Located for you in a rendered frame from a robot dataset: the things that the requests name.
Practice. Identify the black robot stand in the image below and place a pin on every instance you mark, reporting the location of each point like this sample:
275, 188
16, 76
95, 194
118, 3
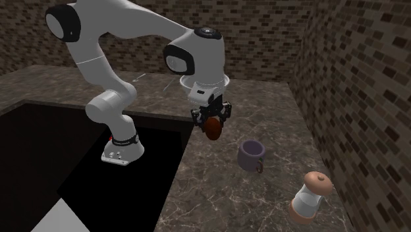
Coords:
48, 154

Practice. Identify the silver spoon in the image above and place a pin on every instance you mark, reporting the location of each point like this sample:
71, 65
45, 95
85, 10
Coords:
138, 77

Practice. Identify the white bowl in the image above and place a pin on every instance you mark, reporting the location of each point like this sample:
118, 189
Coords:
185, 84

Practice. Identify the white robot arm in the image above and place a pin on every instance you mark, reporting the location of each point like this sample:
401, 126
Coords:
135, 29

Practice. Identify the white and tan pepper mill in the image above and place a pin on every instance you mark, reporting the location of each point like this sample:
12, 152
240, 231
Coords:
309, 200

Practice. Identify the brown oval object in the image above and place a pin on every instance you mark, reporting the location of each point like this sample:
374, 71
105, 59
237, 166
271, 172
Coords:
213, 129

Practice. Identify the silver knife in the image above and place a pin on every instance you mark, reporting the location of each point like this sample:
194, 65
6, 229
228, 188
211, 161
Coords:
168, 85

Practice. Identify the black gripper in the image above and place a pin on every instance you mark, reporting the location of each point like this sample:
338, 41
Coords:
213, 107

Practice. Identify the purple mug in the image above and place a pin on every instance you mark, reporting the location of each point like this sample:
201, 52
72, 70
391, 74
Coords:
249, 159

